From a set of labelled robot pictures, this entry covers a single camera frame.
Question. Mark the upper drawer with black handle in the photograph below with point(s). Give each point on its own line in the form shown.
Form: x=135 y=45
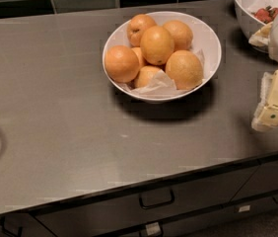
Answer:
x=106 y=216

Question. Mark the red strawberries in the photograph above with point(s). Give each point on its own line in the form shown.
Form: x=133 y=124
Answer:
x=266 y=15

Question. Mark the right drawer front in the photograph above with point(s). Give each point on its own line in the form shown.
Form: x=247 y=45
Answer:
x=263 y=180

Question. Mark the small middle hidden orange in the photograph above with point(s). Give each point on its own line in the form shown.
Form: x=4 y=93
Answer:
x=138 y=52

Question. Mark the lower drawer with label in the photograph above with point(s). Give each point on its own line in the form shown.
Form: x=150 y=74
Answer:
x=186 y=223

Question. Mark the white bowl with strawberries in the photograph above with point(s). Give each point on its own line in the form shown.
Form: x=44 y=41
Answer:
x=248 y=23

